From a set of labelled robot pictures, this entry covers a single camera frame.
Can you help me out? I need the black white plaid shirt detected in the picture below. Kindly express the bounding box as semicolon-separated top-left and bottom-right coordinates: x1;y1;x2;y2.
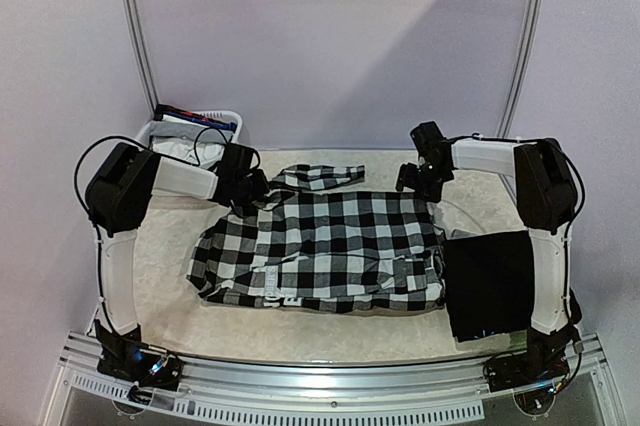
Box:
187;164;445;314

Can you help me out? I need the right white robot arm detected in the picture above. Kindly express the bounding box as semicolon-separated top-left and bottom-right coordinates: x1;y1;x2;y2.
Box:
396;121;585;336

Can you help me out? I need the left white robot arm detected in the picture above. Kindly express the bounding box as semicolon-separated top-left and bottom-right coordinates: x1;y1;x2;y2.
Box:
84;137;269;340

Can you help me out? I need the white laundry basket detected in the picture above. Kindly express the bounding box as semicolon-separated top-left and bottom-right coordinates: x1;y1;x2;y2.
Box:
136;105;243;151

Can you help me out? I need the grey cloth in basket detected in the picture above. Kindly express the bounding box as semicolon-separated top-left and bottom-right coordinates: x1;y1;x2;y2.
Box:
149;121;234;144

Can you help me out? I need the dark striped cloth in basket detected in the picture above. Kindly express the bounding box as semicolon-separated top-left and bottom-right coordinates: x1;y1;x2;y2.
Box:
154;104;238;132

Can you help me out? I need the folded black garment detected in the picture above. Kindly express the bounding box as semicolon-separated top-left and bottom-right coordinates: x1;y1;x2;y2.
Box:
443;230;535;342

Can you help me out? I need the right aluminium corner post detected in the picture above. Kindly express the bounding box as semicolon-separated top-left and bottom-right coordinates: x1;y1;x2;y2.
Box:
490;0;551;145

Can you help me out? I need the aluminium corner post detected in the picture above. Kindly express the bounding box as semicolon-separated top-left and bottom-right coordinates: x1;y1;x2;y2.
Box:
490;0;551;145
122;0;159;115

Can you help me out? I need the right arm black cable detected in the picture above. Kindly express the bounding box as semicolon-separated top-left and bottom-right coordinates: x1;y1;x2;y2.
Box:
444;133;587;307

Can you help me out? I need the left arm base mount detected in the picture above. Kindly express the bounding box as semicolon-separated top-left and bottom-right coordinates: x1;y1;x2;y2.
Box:
94;320;184;391

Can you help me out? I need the aluminium front rail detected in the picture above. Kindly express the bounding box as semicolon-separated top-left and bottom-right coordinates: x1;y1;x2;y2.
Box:
43;333;631;425

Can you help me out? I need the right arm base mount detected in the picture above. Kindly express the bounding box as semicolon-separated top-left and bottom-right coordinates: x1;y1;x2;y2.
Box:
483;346;583;396

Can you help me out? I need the left aluminium corner post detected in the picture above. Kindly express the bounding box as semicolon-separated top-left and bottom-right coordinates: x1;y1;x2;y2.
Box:
122;0;159;115

